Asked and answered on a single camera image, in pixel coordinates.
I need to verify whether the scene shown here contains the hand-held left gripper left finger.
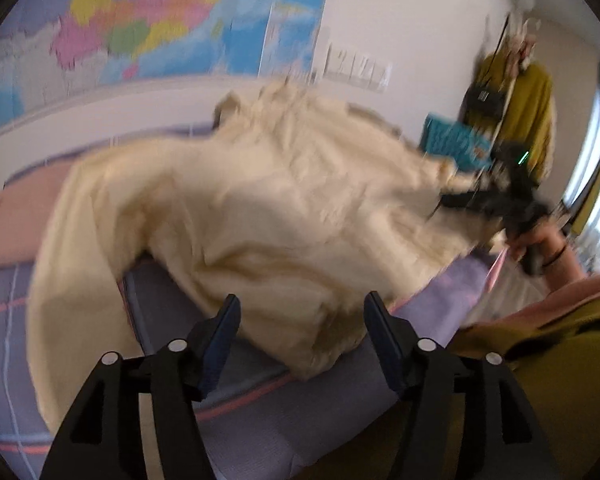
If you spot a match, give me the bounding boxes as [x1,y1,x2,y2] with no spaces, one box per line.
[39,294,242,480]

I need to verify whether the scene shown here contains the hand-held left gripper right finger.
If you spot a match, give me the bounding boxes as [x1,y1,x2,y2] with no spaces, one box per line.
[363,291,563,480]

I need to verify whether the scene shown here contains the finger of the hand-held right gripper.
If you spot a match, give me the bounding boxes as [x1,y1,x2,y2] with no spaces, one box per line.
[432,186,508,217]

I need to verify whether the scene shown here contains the cream jacket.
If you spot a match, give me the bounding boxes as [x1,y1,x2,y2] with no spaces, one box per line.
[25,77,511,436]

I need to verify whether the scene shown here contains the black shoulder bag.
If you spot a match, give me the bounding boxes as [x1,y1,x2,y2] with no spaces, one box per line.
[466,85,503,121]

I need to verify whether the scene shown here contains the person's right forearm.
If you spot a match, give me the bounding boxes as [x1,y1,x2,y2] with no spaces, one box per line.
[542,242,597,297]

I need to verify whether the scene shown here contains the person's right hand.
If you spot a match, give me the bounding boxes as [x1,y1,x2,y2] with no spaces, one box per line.
[507,220,567,267]

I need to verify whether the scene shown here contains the teal perforated plastic rack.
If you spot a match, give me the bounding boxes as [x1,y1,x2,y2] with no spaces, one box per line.
[420,112,496,171]

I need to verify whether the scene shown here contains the hanging mustard coat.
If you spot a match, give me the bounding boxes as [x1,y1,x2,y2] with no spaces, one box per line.
[462,52,556,181]

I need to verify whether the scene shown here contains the bright window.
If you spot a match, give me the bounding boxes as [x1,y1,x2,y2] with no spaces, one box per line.
[562,65,600,271]

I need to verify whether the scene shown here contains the purple checked bed sheet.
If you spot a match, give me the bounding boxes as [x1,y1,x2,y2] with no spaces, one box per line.
[0,125,506,480]

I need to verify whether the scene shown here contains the person's pink sleeve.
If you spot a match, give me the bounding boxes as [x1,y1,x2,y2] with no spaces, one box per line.
[520,267,600,332]

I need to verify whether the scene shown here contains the pale hanging cloth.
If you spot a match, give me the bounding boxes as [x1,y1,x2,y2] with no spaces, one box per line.
[507,12,541,68]

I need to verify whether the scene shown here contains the person's mustard clothing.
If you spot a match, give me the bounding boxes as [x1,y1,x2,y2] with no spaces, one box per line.
[450,295,600,480]

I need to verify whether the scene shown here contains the pink garment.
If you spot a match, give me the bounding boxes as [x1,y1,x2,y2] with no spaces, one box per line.
[0,165,81,268]

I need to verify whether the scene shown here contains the black hair tie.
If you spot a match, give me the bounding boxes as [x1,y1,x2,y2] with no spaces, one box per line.
[541,245,570,269]

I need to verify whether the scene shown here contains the white wall switch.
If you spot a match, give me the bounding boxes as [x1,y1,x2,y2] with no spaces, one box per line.
[370,60,394,93]

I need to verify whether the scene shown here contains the white wall socket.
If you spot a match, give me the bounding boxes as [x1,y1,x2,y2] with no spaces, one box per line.
[325,42,352,83]
[347,52,374,88]

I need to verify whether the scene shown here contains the colourful wall map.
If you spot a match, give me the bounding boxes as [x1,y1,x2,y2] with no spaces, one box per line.
[0,0,336,133]

